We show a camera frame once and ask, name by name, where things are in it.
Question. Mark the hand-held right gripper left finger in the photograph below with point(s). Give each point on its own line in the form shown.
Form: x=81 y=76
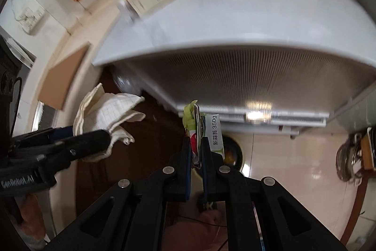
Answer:
x=187 y=168

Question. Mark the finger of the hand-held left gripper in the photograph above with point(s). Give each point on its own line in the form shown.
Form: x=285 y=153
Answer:
x=91 y=139
x=63 y=131

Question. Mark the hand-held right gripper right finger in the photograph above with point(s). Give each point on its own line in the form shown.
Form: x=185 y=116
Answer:
x=205 y=174

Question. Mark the white cloth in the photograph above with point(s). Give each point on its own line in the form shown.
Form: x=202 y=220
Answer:
x=108 y=115

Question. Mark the round dark trash bin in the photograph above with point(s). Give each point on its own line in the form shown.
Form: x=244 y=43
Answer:
x=233 y=152

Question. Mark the green and white snack wrapper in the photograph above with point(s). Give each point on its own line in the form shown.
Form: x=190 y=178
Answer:
x=213 y=133

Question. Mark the brown cardboard sheet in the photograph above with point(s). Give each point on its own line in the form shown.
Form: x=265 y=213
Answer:
x=63 y=77

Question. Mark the white ribbed table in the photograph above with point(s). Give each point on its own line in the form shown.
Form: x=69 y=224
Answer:
x=235 y=33

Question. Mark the metal and brown clutter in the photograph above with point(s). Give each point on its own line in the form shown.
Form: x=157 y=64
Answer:
x=357 y=154

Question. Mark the white wall socket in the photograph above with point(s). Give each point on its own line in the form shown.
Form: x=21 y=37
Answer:
x=29 y=18

